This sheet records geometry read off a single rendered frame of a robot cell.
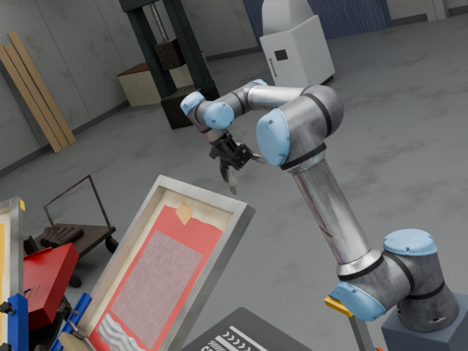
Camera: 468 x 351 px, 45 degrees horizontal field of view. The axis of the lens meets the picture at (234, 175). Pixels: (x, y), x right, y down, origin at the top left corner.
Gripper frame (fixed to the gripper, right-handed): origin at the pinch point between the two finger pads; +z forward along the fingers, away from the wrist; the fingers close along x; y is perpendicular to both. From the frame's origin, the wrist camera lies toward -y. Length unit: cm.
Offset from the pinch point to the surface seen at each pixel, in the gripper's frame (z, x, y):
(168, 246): -3.1, -34.4, -3.5
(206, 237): -5.2, -26.8, 13.9
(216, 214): -7.1, -19.6, 12.4
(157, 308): 1, -51, 9
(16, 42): -7, 145, -923
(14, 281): -8, -78, -68
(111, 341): 5, -67, -4
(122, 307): 3, -57, -10
